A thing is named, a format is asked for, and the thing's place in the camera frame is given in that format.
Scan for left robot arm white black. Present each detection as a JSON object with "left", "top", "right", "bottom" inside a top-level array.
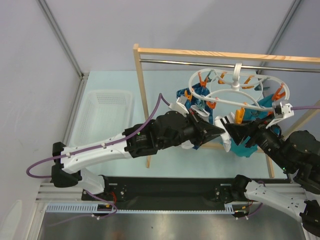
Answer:
[{"left": 51, "top": 110, "right": 225, "bottom": 200}]

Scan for white plastic basket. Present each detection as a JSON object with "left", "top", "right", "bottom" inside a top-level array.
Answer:
[{"left": 69, "top": 89, "right": 134, "bottom": 147}]

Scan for blue patterned cloth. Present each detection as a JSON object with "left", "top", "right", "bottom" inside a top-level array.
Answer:
[{"left": 170, "top": 83, "right": 215, "bottom": 144}]

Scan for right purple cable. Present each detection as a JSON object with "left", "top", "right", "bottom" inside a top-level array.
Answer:
[{"left": 291, "top": 105, "right": 320, "bottom": 111}]

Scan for wooden rack frame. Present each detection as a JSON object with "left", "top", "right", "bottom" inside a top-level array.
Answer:
[{"left": 133, "top": 43, "right": 320, "bottom": 179}]

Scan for white sock plain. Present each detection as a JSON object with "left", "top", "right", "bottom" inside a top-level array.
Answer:
[{"left": 214, "top": 112, "right": 235, "bottom": 152}]

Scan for purple cable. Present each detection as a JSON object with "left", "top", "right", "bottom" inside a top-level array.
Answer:
[
  {"left": 291, "top": 105, "right": 320, "bottom": 111},
  {"left": 26, "top": 93, "right": 176, "bottom": 179}
]

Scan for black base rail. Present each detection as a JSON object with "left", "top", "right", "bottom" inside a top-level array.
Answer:
[{"left": 82, "top": 176, "right": 251, "bottom": 211}]

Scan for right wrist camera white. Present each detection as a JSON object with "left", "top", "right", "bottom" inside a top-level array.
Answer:
[{"left": 266, "top": 100, "right": 294, "bottom": 129}]

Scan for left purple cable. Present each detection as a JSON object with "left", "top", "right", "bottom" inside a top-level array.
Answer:
[{"left": 26, "top": 93, "right": 176, "bottom": 179}]

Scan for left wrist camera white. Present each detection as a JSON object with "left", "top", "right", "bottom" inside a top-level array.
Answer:
[{"left": 169, "top": 96, "right": 189, "bottom": 116}]

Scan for white sock black stripes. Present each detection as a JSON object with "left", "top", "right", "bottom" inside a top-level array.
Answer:
[{"left": 181, "top": 105, "right": 210, "bottom": 150}]

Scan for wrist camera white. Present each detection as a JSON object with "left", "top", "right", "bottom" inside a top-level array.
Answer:
[
  {"left": 169, "top": 96, "right": 189, "bottom": 116},
  {"left": 266, "top": 100, "right": 294, "bottom": 129}
]

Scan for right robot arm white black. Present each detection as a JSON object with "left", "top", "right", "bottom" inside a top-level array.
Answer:
[{"left": 225, "top": 118, "right": 320, "bottom": 237}]

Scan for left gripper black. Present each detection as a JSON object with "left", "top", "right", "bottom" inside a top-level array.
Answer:
[{"left": 158, "top": 109, "right": 225, "bottom": 151}]

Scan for orange clothes peg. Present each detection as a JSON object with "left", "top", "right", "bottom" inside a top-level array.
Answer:
[{"left": 234, "top": 107, "right": 245, "bottom": 124}]

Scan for white round clip hanger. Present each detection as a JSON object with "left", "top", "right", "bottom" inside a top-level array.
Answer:
[{"left": 188, "top": 63, "right": 290, "bottom": 112}]

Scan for teal plain cloth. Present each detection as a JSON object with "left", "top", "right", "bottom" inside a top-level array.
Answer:
[{"left": 228, "top": 93, "right": 276, "bottom": 158}]

